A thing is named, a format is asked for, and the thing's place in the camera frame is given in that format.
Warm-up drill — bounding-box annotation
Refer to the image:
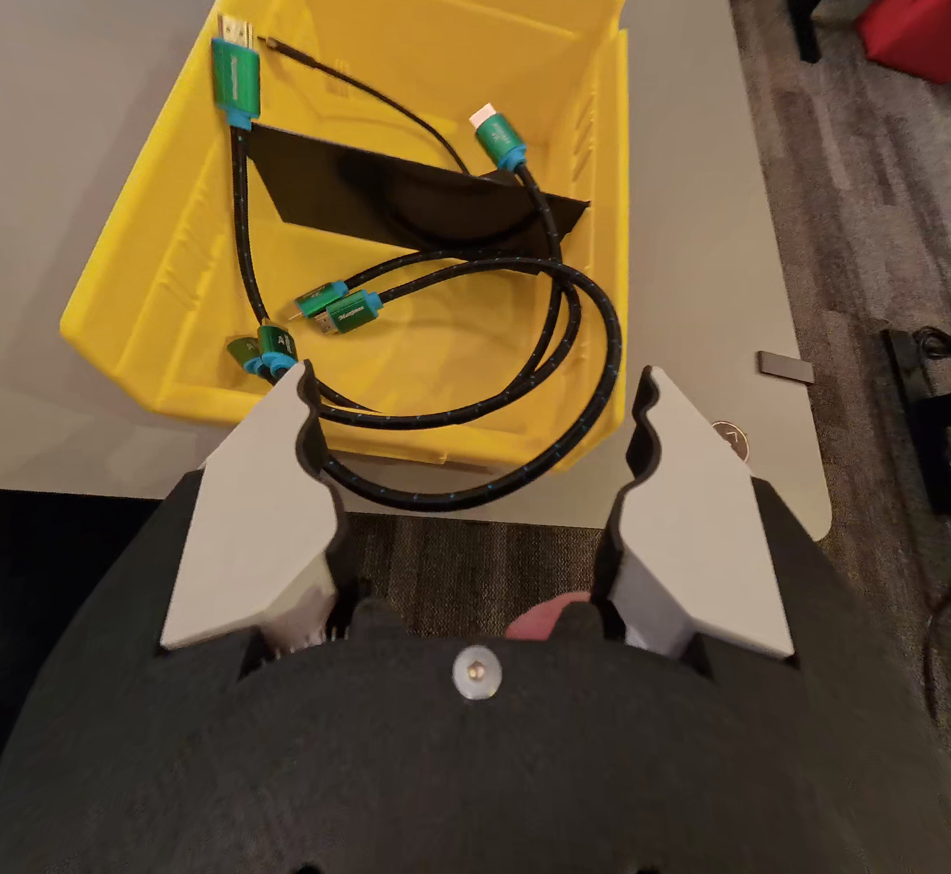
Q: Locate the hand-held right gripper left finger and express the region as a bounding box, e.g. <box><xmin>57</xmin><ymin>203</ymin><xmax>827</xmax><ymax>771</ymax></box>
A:
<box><xmin>158</xmin><ymin>360</ymin><xmax>352</xmax><ymax>658</ymax></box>

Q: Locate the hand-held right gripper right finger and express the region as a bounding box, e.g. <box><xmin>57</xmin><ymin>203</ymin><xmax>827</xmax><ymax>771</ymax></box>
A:
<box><xmin>598</xmin><ymin>365</ymin><xmax>796</xmax><ymax>661</ymax></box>

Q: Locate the green plug braided HDMI cable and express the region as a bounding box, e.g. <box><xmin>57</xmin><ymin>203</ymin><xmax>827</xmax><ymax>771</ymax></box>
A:
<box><xmin>225</xmin><ymin>259</ymin><xmax>625</xmax><ymax>514</ymax></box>
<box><xmin>210</xmin><ymin>13</ymin><xmax>584</xmax><ymax>431</ymax></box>
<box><xmin>256</xmin><ymin>101</ymin><xmax>588</xmax><ymax>431</ymax></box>

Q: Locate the yellow storage bin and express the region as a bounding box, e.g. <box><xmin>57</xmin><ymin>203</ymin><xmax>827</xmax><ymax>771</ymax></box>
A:
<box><xmin>59</xmin><ymin>0</ymin><xmax>634</xmax><ymax>475</ymax></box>

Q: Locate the person's right hand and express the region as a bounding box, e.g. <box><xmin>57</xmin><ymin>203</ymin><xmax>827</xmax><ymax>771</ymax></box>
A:
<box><xmin>504</xmin><ymin>592</ymin><xmax>594</xmax><ymax>642</ymax></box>

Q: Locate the round dark table button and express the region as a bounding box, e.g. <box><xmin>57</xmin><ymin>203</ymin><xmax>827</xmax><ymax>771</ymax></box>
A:
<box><xmin>712</xmin><ymin>419</ymin><xmax>753</xmax><ymax>464</ymax></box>

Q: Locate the small table control pad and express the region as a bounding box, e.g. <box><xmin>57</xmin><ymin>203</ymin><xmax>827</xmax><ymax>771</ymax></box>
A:
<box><xmin>756</xmin><ymin>351</ymin><xmax>816</xmax><ymax>384</ymax></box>

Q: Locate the red bag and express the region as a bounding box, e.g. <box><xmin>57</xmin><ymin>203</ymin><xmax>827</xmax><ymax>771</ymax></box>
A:
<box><xmin>854</xmin><ymin>0</ymin><xmax>951</xmax><ymax>86</ymax></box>

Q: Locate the thin black USB cable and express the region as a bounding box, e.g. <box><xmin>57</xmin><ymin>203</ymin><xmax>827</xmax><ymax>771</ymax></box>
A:
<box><xmin>256</xmin><ymin>34</ymin><xmax>473</xmax><ymax>176</ymax></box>

